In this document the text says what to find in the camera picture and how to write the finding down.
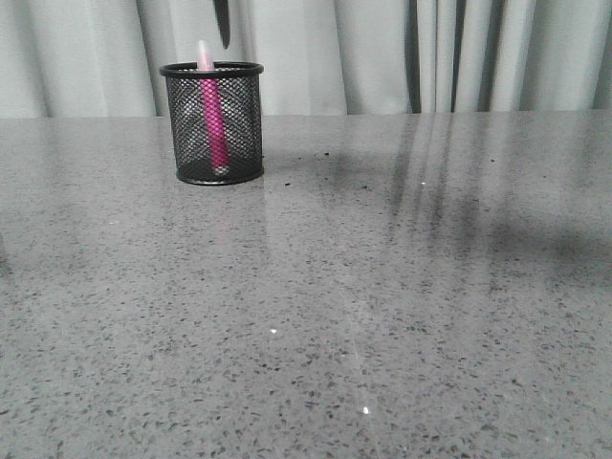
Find pink highlighter pen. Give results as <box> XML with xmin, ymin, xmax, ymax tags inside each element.
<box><xmin>197</xmin><ymin>40</ymin><xmax>230</xmax><ymax>176</ymax></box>

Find grey orange handled scissors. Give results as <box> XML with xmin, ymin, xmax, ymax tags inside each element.
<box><xmin>213</xmin><ymin>0</ymin><xmax>231</xmax><ymax>50</ymax></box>

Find black mesh pen cup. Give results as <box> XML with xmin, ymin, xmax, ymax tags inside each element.
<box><xmin>160</xmin><ymin>61</ymin><xmax>264</xmax><ymax>186</ymax></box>

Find grey pleated curtain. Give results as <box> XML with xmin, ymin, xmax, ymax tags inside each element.
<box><xmin>1</xmin><ymin>1</ymin><xmax>611</xmax><ymax>118</ymax></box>

